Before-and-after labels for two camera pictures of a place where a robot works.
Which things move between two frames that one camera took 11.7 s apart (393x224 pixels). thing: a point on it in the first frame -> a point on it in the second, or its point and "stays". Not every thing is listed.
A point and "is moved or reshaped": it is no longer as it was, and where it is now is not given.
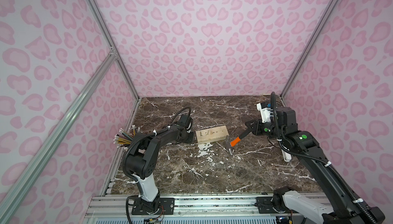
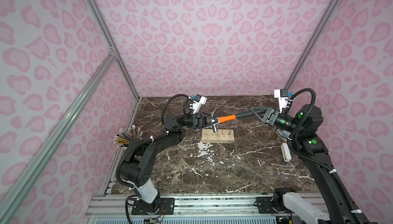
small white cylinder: [287, 156] stays
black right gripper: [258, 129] -> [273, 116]
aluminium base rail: [189, 208] stays
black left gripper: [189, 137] -> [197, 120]
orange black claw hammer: [229, 143] -> [215, 121]
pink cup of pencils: [124, 139] stays
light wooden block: [212, 134] is moved or reshaped
